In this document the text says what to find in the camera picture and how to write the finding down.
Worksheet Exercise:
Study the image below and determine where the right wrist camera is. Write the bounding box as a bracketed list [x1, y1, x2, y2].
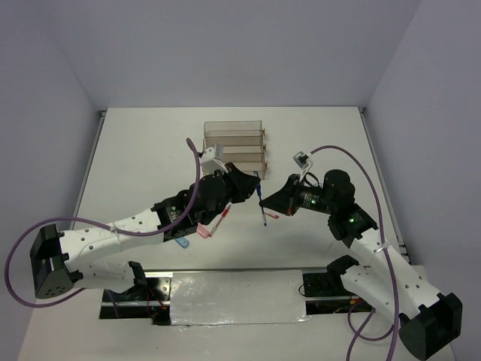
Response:
[293, 151, 313, 181]

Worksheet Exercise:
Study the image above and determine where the pink correction tape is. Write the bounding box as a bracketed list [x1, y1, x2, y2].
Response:
[196, 224, 210, 238]

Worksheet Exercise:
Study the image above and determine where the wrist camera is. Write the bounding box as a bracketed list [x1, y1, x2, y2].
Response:
[293, 151, 313, 181]
[200, 144, 227, 175]

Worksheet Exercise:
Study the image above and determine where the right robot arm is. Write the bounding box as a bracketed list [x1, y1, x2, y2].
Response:
[260, 169, 463, 360]

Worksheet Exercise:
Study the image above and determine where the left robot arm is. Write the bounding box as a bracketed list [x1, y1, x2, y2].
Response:
[29, 163, 260, 300]

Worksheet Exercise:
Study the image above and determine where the clear drawer container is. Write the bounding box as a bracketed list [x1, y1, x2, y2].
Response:
[222, 153, 267, 180]
[203, 136, 265, 154]
[204, 120, 264, 138]

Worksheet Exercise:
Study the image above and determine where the near clear drawer container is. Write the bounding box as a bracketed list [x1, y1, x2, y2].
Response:
[222, 153, 267, 180]

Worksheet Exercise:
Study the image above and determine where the far clear drawer container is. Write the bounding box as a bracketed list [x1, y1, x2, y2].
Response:
[204, 120, 264, 138]

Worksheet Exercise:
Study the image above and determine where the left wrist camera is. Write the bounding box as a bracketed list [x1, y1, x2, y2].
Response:
[200, 144, 227, 175]

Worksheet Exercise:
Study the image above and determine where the red gel pen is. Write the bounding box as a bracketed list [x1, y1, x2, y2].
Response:
[209, 203, 231, 238]

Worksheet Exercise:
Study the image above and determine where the blue correction tape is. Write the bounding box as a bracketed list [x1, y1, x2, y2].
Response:
[175, 238, 190, 249]

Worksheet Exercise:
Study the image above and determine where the blue gel pen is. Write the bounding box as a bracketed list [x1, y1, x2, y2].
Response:
[254, 171, 268, 227]

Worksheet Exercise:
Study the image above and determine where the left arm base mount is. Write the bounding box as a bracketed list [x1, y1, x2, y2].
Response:
[98, 274, 173, 326]

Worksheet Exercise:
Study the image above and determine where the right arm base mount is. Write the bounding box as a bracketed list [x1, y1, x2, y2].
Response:
[298, 272, 362, 316]

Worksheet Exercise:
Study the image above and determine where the middle clear drawer container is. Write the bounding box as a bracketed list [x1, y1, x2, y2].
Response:
[203, 136, 265, 154]

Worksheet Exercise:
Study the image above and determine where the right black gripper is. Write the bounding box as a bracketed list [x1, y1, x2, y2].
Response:
[260, 172, 336, 214]

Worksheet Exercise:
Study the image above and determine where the red pen cap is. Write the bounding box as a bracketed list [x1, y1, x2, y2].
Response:
[265, 212, 280, 219]

